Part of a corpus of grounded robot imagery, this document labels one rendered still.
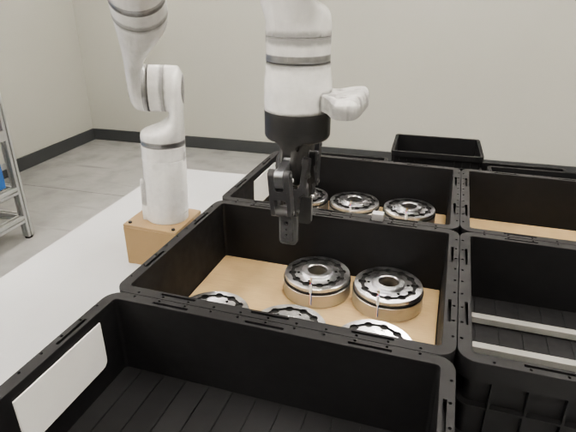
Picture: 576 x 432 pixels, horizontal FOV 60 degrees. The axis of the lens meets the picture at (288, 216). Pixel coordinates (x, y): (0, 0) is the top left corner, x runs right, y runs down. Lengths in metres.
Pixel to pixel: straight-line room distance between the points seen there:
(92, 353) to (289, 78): 0.37
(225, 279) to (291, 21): 0.45
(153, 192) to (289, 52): 0.63
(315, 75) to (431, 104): 3.37
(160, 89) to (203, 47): 3.21
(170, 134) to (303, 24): 0.57
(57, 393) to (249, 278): 0.36
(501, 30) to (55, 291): 3.32
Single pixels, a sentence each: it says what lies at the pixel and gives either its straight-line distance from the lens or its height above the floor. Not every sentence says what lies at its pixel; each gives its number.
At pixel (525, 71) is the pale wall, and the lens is 3.89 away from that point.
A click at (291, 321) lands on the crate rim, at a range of 0.56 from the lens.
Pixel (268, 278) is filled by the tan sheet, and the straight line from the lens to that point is 0.82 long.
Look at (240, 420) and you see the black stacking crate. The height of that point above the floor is 0.83.
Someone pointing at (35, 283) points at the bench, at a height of 0.70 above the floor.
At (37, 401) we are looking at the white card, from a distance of 0.57.
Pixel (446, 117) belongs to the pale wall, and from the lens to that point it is 3.91.
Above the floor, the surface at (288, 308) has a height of 0.86.
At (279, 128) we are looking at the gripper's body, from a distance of 0.54.
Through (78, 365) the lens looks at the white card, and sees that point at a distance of 0.60.
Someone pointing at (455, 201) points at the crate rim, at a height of 0.93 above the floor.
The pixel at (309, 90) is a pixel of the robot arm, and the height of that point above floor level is 1.17.
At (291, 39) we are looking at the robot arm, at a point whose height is 1.22.
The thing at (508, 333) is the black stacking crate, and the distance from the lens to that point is 0.77.
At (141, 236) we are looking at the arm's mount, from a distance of 1.12.
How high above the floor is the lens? 1.26
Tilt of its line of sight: 25 degrees down
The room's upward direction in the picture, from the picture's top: straight up
